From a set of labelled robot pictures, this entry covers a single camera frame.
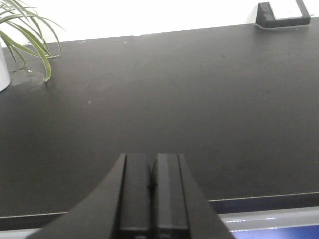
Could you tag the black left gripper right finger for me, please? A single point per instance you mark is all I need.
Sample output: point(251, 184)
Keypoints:
point(179, 208)

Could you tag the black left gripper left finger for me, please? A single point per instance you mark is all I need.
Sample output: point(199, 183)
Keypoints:
point(118, 208)

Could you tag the white plant pot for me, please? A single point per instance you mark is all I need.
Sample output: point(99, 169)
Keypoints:
point(4, 73)

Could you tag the green spider plant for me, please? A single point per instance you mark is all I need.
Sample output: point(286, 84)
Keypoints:
point(25, 19)

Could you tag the black white power socket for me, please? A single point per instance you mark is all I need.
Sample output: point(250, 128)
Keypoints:
point(282, 13)

